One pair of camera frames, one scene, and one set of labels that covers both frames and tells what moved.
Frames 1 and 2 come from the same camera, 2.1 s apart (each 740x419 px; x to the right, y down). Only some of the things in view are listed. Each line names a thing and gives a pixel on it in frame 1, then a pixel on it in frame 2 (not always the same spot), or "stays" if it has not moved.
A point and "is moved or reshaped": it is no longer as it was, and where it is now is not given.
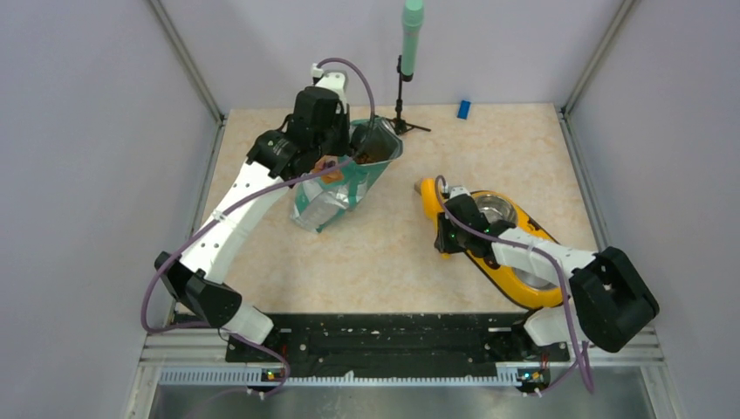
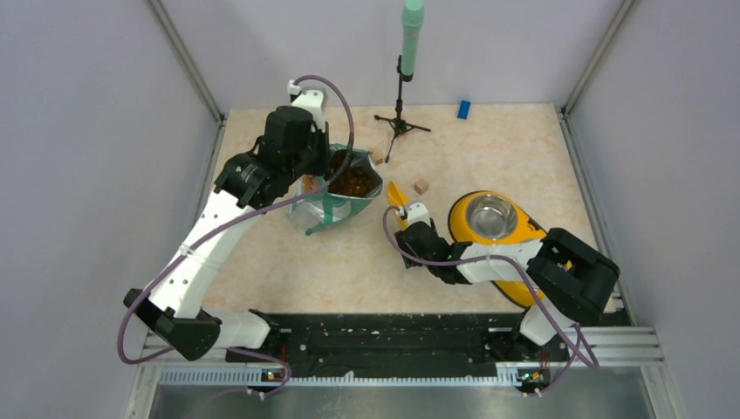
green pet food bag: (321, 200) is moved or reshaped
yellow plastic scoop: (431, 204) -> (398, 199)
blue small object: (463, 110) stays
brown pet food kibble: (373, 154) -> (353, 181)
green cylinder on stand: (413, 10) stays
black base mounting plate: (357, 342) stays
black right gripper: (442, 243) -> (403, 243)
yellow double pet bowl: (523, 286) stays
